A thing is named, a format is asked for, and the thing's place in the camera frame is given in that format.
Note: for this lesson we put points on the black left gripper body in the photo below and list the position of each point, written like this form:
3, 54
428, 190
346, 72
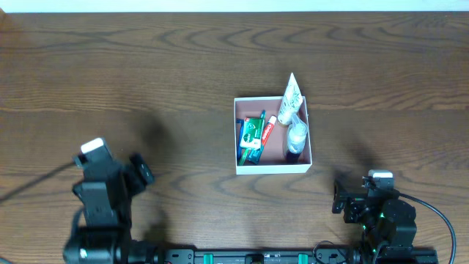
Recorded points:
137, 174

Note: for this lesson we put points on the green white Colgate toothbrush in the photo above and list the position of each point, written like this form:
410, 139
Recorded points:
247, 151

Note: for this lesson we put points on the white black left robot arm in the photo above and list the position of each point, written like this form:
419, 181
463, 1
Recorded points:
101, 229

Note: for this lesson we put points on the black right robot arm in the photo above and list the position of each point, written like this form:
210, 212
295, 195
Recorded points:
388, 223

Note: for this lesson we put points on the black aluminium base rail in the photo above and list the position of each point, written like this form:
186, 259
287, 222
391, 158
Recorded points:
324, 252

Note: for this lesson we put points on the white cardboard box pink interior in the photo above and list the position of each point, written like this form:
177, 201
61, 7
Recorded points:
272, 160

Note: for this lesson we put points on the Colgate toothpaste tube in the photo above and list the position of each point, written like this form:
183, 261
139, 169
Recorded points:
255, 155

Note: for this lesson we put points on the white lotion tube gold cap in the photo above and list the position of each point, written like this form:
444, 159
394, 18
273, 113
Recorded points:
291, 101

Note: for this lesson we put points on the blue disposable razor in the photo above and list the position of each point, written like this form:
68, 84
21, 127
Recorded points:
239, 122

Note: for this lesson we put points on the green Dettol soap bar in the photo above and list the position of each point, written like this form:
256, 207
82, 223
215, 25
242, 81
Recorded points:
252, 133

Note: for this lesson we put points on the blue Dettol foam bottle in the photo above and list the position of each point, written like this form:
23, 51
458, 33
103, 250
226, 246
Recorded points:
295, 139

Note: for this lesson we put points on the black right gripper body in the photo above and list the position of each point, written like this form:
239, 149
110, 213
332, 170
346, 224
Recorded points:
339, 196

